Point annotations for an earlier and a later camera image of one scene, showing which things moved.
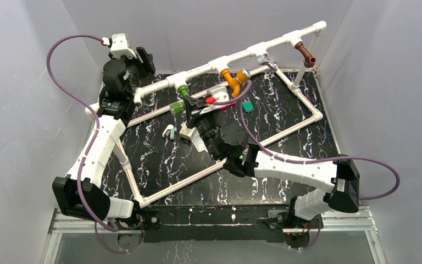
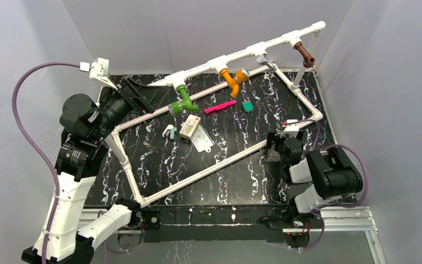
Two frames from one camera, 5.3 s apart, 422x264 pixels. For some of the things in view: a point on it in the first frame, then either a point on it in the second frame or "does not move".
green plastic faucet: [178, 108] does not move
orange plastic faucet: [243, 76] does not move
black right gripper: [192, 104] → [271, 137]
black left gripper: [148, 62] → [151, 94]
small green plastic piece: [248, 106] does not move
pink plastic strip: [233, 103] does not move
